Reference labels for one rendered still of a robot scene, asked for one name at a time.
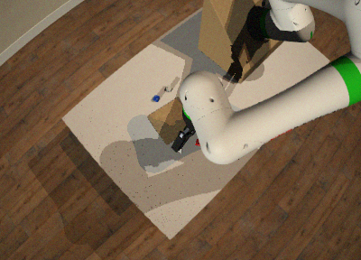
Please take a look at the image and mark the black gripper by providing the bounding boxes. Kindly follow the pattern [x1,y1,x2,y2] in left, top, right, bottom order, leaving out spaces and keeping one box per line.
[171,124,196,153]

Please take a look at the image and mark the dark blue die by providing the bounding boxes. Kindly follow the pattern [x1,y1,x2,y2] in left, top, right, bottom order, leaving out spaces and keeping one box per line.
[153,95,160,102]

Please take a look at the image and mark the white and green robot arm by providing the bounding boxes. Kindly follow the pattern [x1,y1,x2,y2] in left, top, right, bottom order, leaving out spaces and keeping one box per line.
[180,0,361,164]

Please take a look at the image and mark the brown textured mat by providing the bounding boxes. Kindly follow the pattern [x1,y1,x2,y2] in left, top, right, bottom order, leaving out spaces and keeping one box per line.
[148,98,186,145]

